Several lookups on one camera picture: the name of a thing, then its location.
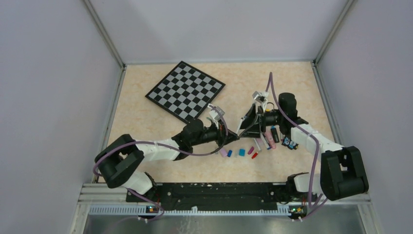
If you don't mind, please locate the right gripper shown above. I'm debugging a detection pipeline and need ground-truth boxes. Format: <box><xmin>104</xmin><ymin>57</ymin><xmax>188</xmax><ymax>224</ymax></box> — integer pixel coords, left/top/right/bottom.
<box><xmin>238</xmin><ymin>104</ymin><xmax>284</xmax><ymax>138</ymax></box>

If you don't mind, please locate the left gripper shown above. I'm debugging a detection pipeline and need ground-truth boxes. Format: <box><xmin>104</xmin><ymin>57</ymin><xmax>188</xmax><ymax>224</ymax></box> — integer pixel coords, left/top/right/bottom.
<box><xmin>191</xmin><ymin>118</ymin><xmax>239</xmax><ymax>148</ymax></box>

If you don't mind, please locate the blue cap thin marker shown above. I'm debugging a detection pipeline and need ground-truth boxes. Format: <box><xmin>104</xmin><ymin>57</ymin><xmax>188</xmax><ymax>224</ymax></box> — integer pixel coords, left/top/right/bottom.
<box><xmin>236</xmin><ymin>116</ymin><xmax>245</xmax><ymax>134</ymax></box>

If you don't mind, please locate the purple highlighter cap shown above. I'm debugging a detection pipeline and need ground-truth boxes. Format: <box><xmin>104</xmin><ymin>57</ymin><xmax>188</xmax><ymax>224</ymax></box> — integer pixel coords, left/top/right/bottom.
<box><xmin>219</xmin><ymin>148</ymin><xmax>227</xmax><ymax>157</ymax></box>

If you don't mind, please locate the black highlighter blue cap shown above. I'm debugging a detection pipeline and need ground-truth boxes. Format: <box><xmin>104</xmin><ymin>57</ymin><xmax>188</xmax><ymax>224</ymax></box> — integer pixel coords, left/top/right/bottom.
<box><xmin>270</xmin><ymin>126</ymin><xmax>280</xmax><ymax>143</ymax></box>

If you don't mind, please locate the magenta pen cap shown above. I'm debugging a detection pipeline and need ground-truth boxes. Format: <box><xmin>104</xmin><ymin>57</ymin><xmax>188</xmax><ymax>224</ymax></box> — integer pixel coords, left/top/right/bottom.
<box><xmin>248</xmin><ymin>147</ymin><xmax>255</xmax><ymax>155</ymax></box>

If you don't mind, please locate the pink highlighter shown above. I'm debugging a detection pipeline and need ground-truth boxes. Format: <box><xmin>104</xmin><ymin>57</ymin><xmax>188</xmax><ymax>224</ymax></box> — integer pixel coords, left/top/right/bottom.
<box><xmin>265</xmin><ymin>131</ymin><xmax>276</xmax><ymax>149</ymax></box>

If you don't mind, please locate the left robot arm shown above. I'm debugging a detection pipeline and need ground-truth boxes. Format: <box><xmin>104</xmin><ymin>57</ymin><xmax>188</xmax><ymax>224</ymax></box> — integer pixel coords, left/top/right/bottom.
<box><xmin>93</xmin><ymin>119</ymin><xmax>239</xmax><ymax>202</ymax></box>

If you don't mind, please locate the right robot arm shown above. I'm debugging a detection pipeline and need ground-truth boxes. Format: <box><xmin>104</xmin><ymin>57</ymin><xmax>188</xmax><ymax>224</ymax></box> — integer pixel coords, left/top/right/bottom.
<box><xmin>238</xmin><ymin>91</ymin><xmax>369</xmax><ymax>201</ymax></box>

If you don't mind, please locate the owl eraser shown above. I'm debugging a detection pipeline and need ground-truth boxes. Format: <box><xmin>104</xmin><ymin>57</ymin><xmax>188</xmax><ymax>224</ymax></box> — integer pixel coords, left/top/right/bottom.
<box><xmin>282</xmin><ymin>136</ymin><xmax>298</xmax><ymax>150</ymax></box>

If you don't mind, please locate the black grey chessboard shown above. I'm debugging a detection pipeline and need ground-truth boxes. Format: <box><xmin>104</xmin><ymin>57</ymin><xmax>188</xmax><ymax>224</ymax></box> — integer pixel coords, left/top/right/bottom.
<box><xmin>145</xmin><ymin>61</ymin><xmax>225</xmax><ymax>124</ymax></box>

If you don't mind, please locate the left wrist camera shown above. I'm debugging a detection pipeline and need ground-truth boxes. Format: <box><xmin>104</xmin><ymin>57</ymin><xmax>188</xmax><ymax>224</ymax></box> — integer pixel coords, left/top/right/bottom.
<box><xmin>207</xmin><ymin>103</ymin><xmax>225</xmax><ymax>126</ymax></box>

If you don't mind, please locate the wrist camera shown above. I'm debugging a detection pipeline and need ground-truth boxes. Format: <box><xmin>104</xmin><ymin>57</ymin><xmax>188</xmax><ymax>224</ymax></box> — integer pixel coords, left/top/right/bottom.
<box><xmin>252</xmin><ymin>91</ymin><xmax>268</xmax><ymax>111</ymax></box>
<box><xmin>207</xmin><ymin>103</ymin><xmax>225</xmax><ymax>126</ymax></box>

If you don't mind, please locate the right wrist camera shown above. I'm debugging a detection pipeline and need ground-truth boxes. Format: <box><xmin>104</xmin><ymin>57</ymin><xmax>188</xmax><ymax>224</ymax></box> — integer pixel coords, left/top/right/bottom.
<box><xmin>252</xmin><ymin>91</ymin><xmax>268</xmax><ymax>111</ymax></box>

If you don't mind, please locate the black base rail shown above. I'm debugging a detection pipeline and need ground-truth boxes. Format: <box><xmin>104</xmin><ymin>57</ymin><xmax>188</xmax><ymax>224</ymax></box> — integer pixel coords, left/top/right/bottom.
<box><xmin>144</xmin><ymin>182</ymin><xmax>307</xmax><ymax>212</ymax></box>

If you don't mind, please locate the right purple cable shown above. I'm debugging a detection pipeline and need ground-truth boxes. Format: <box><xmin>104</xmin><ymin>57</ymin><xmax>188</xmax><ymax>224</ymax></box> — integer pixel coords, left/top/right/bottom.
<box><xmin>265</xmin><ymin>71</ymin><xmax>328</xmax><ymax>222</ymax></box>

